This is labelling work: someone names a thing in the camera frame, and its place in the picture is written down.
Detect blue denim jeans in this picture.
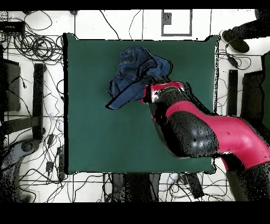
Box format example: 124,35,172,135
105,46,172,110

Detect black flat box device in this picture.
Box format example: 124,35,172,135
0,20,26,33

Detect black metal bar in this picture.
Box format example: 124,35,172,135
32,63,46,141
227,69,238,117

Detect black power adapter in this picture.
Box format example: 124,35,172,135
227,53,239,68

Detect person's shoe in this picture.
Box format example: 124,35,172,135
219,29,250,54

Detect black case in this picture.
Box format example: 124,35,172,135
239,70,265,122
0,59,22,113

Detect dark green table cloth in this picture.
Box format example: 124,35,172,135
63,32,221,175

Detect green cloth drape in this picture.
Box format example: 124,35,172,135
261,50,270,129

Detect person's leg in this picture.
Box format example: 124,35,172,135
230,9,270,40

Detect black power strip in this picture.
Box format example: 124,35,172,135
56,145,66,180
185,172,205,199

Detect grey square frame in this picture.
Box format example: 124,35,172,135
161,9,193,37

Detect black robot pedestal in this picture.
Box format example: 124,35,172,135
110,173,161,202

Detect coiled black cable bundle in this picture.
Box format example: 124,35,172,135
12,31,64,64

